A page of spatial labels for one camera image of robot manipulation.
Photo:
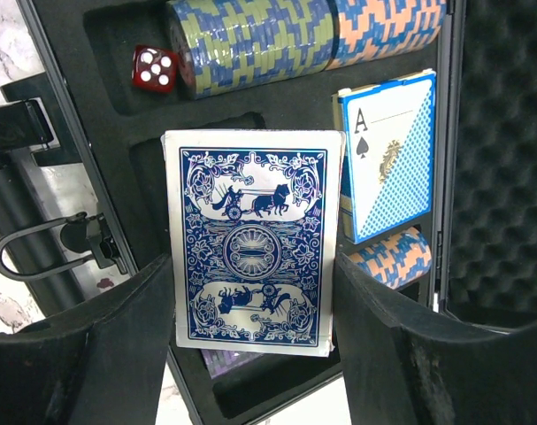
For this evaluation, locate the purple 500 chip stack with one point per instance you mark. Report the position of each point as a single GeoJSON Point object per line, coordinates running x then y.
{"type": "Point", "coordinates": [221, 362]}

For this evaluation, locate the blue tan 10 chip stack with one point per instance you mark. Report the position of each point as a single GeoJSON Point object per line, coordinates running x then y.
{"type": "Point", "coordinates": [397, 260]}

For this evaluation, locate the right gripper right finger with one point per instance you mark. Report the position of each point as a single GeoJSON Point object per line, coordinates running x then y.
{"type": "Point", "coordinates": [403, 363]}

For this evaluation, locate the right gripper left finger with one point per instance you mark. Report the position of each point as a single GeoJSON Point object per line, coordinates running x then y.
{"type": "Point", "coordinates": [100, 362]}

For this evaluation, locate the blue back card deck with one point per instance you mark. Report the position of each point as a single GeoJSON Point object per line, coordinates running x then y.
{"type": "Point", "coordinates": [253, 217]}

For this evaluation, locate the black poker set case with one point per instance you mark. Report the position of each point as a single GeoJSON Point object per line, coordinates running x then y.
{"type": "Point", "coordinates": [83, 198]}

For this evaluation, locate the dark green chip stack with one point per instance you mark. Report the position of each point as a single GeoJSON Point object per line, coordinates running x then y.
{"type": "Point", "coordinates": [225, 46]}

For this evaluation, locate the ace of spades card deck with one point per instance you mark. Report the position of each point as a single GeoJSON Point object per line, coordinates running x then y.
{"type": "Point", "coordinates": [387, 176]}

